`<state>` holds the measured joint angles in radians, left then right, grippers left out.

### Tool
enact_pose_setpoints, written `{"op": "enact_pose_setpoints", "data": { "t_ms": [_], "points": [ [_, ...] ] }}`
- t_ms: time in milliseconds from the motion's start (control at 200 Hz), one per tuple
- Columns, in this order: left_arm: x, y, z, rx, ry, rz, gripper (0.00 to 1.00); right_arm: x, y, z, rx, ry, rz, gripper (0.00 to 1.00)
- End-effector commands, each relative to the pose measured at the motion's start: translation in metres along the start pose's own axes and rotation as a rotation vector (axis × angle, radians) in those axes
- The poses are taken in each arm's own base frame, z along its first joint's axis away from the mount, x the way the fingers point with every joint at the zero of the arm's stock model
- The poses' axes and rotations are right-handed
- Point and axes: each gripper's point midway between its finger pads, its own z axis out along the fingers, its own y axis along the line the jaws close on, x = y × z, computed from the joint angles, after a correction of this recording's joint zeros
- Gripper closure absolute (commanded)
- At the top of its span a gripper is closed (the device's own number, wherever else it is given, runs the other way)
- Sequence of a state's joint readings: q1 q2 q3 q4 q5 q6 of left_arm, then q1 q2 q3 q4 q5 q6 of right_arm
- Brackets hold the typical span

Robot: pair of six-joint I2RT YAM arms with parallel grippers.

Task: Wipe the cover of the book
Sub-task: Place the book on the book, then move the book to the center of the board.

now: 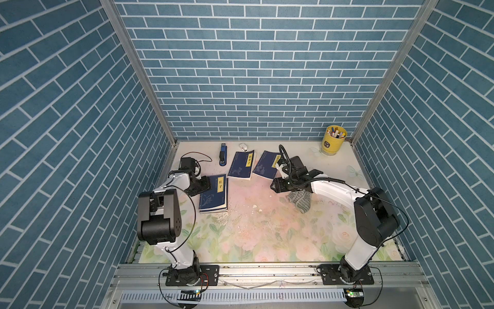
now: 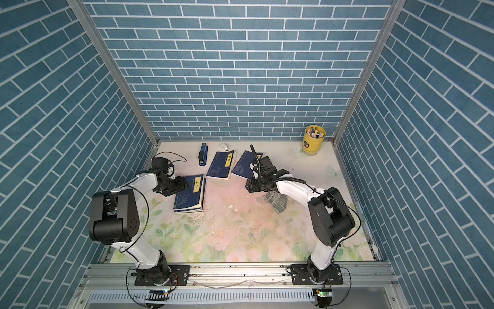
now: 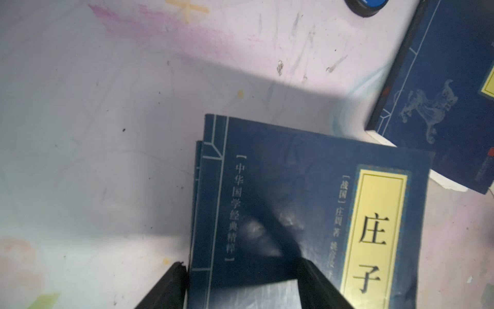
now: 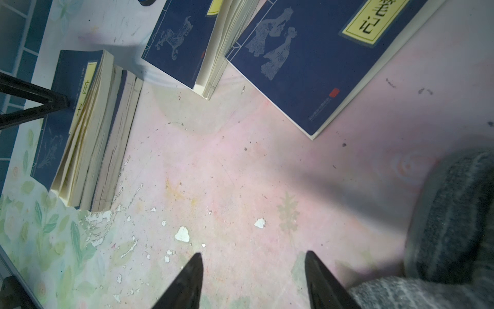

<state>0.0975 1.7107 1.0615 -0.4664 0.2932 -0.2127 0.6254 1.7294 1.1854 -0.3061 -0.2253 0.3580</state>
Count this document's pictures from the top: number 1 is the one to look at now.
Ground grey striped cleaning cloth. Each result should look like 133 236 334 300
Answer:
287 191 312 214

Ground blue book Zhuangzi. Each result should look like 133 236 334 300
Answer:
199 175 228 213

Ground blue book Yuewei notes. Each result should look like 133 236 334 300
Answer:
253 151 281 180

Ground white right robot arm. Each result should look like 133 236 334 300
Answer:
271 155 400 284

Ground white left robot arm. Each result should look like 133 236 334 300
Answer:
136 157 211 287

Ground blue book Hanfeizi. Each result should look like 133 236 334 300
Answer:
228 151 255 180

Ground blue black stapler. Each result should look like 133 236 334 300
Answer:
219 143 227 166

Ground yellow pen holder cup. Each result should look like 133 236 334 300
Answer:
320 125 347 156

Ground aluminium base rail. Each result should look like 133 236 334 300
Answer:
102 261 440 308

